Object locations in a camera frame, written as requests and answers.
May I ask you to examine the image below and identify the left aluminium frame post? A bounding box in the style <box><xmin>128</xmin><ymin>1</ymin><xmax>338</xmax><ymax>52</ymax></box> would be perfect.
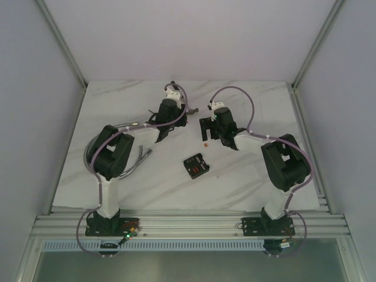
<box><xmin>35</xmin><ymin>0</ymin><xmax>88</xmax><ymax>90</ymax></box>

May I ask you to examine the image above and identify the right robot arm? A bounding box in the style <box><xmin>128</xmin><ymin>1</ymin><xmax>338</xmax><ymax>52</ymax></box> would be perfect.
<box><xmin>200</xmin><ymin>102</ymin><xmax>313</xmax><ymax>234</ymax></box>

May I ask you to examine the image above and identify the aluminium front rail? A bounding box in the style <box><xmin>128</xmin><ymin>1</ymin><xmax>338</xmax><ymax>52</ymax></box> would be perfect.
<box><xmin>31</xmin><ymin>210</ymin><xmax>351</xmax><ymax>239</ymax></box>

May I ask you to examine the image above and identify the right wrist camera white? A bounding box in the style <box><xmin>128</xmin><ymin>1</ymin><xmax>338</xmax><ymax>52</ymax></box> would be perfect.
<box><xmin>207</xmin><ymin>101</ymin><xmax>225</xmax><ymax>112</ymax></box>

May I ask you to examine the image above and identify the claw hammer black handle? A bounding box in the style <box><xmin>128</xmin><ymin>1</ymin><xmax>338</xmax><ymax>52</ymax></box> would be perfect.
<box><xmin>170</xmin><ymin>80</ymin><xmax>199</xmax><ymax>115</ymax></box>

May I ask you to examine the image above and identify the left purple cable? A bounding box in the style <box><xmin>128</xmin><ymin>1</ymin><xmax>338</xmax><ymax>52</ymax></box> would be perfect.
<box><xmin>76</xmin><ymin>82</ymin><xmax>189</xmax><ymax>259</ymax></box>

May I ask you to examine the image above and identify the aluminium frame post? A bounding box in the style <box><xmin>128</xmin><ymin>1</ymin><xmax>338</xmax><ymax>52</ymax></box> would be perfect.
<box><xmin>35</xmin><ymin>0</ymin><xmax>88</xmax><ymax>90</ymax></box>
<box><xmin>291</xmin><ymin>0</ymin><xmax>347</xmax><ymax>90</ymax></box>

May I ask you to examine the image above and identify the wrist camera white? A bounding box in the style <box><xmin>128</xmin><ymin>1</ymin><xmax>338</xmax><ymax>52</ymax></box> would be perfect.
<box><xmin>207</xmin><ymin>101</ymin><xmax>225</xmax><ymax>112</ymax></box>
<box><xmin>165</xmin><ymin>88</ymin><xmax>182</xmax><ymax>103</ymax></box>

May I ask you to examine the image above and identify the slotted cable duct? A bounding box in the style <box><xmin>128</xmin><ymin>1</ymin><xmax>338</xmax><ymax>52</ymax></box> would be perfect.
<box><xmin>42</xmin><ymin>239</ymin><xmax>265</xmax><ymax>252</ymax></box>

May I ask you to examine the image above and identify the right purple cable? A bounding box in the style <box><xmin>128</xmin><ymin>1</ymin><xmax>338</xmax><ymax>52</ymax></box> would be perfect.
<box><xmin>210</xmin><ymin>86</ymin><xmax>313</xmax><ymax>259</ymax></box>

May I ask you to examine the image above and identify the purple cable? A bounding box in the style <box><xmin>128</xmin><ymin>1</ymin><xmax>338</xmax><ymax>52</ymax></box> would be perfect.
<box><xmin>210</xmin><ymin>86</ymin><xmax>313</xmax><ymax>259</ymax></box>
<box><xmin>76</xmin><ymin>82</ymin><xmax>189</xmax><ymax>259</ymax></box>

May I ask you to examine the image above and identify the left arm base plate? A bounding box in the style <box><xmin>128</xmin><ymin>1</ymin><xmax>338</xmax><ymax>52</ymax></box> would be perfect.
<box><xmin>85</xmin><ymin>217</ymin><xmax>139</xmax><ymax>237</ymax></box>

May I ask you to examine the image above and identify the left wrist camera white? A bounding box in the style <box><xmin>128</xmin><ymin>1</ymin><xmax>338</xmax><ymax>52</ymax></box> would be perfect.
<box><xmin>165</xmin><ymin>88</ymin><xmax>182</xmax><ymax>103</ymax></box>

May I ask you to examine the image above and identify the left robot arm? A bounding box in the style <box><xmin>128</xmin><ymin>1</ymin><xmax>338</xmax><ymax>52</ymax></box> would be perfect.
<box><xmin>87</xmin><ymin>98</ymin><xmax>187</xmax><ymax>236</ymax></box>

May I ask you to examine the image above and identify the right aluminium frame post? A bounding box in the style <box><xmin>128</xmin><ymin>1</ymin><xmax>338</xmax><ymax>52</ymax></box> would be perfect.
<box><xmin>291</xmin><ymin>0</ymin><xmax>347</xmax><ymax>90</ymax></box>

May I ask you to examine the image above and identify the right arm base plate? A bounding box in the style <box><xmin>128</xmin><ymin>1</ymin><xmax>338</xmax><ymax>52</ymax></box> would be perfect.
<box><xmin>241</xmin><ymin>217</ymin><xmax>296</xmax><ymax>237</ymax></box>

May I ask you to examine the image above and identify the flexible metal hose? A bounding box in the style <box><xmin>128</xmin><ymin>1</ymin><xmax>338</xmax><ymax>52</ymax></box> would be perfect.
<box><xmin>83</xmin><ymin>122</ymin><xmax>153</xmax><ymax>179</ymax></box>

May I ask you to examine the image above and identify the black fuse box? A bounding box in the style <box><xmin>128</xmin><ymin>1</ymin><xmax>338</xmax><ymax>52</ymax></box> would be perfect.
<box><xmin>183</xmin><ymin>153</ymin><xmax>210</xmax><ymax>179</ymax></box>

